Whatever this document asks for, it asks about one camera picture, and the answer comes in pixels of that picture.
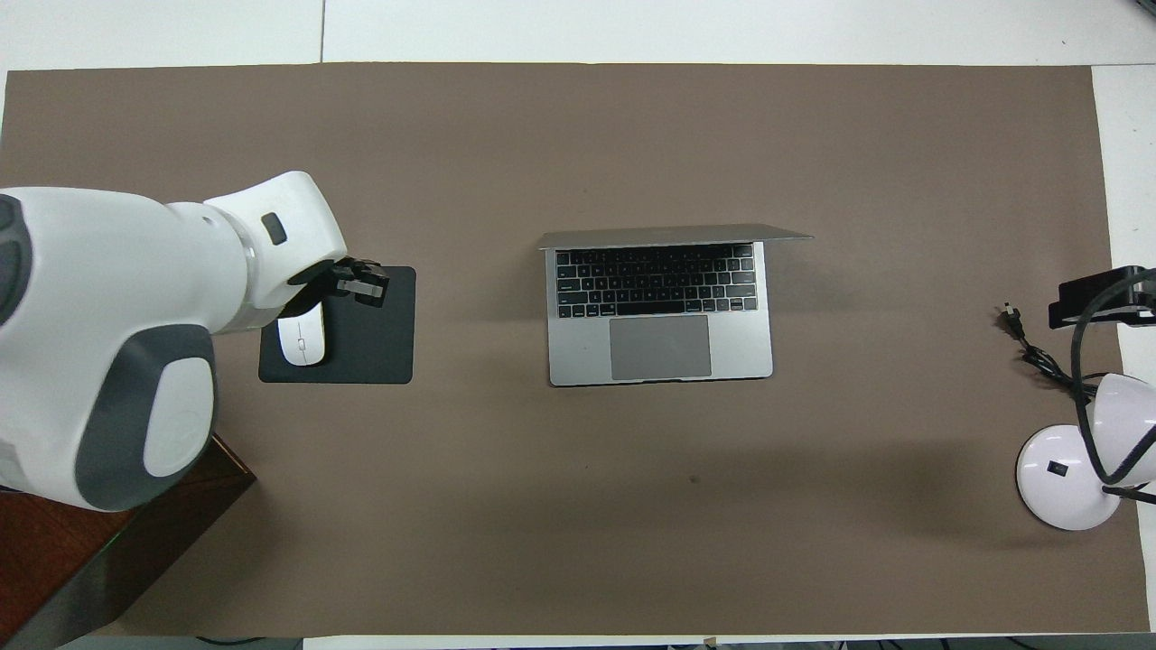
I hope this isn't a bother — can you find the black mouse pad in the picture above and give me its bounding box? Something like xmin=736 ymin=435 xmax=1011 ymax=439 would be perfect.
xmin=258 ymin=265 xmax=417 ymax=385

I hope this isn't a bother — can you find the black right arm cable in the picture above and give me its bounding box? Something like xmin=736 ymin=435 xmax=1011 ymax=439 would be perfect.
xmin=1069 ymin=269 xmax=1156 ymax=489

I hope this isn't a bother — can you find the dark wooden box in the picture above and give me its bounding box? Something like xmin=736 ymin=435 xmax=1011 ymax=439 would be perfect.
xmin=0 ymin=433 xmax=256 ymax=647

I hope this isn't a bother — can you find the white desk lamp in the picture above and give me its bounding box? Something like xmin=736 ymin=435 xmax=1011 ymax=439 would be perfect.
xmin=1016 ymin=373 xmax=1156 ymax=532

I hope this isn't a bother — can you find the black lamp power cable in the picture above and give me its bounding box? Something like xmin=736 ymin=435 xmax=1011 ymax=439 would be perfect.
xmin=998 ymin=304 xmax=1098 ymax=404

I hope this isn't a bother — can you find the white computer mouse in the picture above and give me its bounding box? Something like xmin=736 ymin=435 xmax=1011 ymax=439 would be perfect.
xmin=276 ymin=302 xmax=327 ymax=367

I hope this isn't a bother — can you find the brown table mat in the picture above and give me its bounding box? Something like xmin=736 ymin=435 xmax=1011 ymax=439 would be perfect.
xmin=0 ymin=63 xmax=1150 ymax=637

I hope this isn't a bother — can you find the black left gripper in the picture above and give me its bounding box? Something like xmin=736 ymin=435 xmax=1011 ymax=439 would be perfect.
xmin=287 ymin=257 xmax=392 ymax=318

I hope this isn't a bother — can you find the silver laptop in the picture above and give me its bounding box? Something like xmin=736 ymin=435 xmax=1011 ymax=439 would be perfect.
xmin=538 ymin=224 xmax=814 ymax=388

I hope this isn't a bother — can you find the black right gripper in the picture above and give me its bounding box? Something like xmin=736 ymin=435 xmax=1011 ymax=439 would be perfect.
xmin=1048 ymin=265 xmax=1156 ymax=331

